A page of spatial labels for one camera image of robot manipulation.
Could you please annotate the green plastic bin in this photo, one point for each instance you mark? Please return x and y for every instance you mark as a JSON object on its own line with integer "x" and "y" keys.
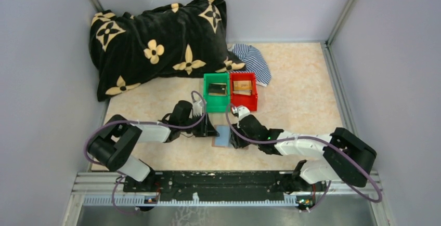
{"x": 216, "y": 103}

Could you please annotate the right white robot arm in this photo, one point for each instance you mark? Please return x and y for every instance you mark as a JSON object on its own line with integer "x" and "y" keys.
{"x": 338, "y": 156}

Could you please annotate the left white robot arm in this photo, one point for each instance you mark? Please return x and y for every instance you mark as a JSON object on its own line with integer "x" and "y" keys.
{"x": 112, "y": 145}

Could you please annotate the black floral blanket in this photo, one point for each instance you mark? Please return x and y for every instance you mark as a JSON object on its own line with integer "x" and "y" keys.
{"x": 175, "y": 40}

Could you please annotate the pink leather card holder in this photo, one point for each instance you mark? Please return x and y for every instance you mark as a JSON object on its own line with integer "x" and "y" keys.
{"x": 223, "y": 140}

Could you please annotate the red plastic bin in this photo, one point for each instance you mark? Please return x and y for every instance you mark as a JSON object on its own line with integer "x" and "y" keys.
{"x": 247, "y": 99}

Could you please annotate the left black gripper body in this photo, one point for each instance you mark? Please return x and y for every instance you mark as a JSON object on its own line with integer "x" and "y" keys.
{"x": 198, "y": 130}

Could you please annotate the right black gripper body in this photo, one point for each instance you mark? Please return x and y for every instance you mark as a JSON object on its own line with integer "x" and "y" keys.
{"x": 240, "y": 143}

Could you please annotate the blue striped cloth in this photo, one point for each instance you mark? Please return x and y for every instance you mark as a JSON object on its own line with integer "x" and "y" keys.
{"x": 254, "y": 62}

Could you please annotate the white toothed cable rail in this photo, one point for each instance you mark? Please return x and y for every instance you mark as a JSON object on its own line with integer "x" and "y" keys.
{"x": 140, "y": 200}

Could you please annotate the black VIP card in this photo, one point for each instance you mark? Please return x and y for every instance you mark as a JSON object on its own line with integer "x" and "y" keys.
{"x": 217, "y": 89}

